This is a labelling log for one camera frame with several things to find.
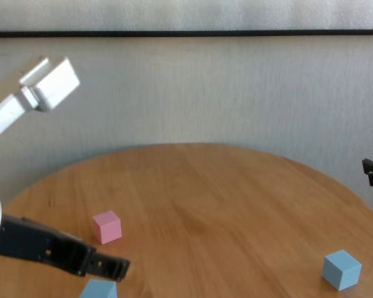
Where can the black horizontal wall rail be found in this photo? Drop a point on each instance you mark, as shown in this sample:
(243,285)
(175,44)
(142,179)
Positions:
(186,33)

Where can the light blue cube block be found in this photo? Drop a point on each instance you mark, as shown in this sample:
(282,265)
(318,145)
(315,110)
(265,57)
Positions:
(99,290)
(340,270)

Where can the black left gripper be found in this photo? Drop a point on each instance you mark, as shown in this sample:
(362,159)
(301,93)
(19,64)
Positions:
(34,242)

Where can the pink cube block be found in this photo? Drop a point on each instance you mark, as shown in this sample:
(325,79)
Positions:
(107,228)

